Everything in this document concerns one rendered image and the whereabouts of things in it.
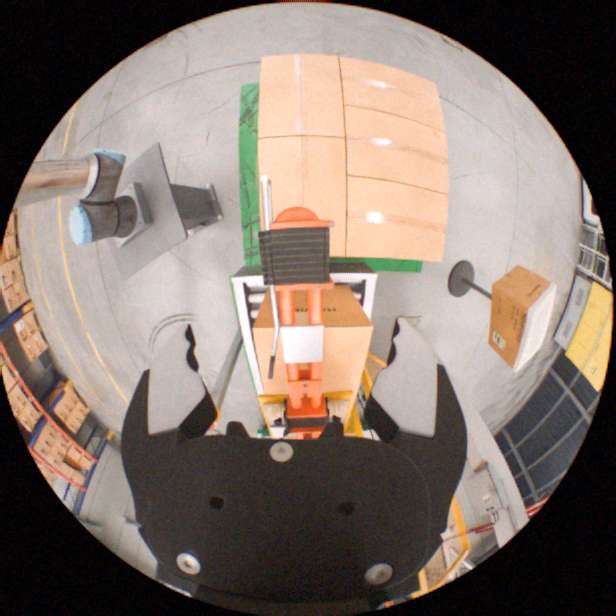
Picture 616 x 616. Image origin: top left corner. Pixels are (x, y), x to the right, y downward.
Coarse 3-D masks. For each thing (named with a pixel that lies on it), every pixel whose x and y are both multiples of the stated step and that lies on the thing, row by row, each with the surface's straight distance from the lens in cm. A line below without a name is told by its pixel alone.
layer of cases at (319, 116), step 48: (288, 96) 113; (336, 96) 115; (384, 96) 125; (432, 96) 148; (288, 144) 100; (336, 144) 101; (384, 144) 109; (432, 144) 127; (288, 192) 94; (336, 192) 96; (384, 192) 103; (432, 192) 118; (336, 240) 96; (384, 240) 103; (432, 240) 118
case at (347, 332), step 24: (336, 288) 95; (264, 312) 73; (336, 312) 73; (360, 312) 75; (264, 336) 66; (336, 336) 66; (360, 336) 68; (264, 360) 72; (336, 360) 73; (360, 360) 76; (264, 384) 82; (336, 384) 83
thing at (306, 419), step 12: (288, 396) 45; (288, 408) 43; (300, 408) 43; (312, 408) 43; (324, 408) 43; (288, 420) 46; (300, 420) 46; (312, 420) 46; (324, 420) 47; (300, 432) 49; (312, 432) 49
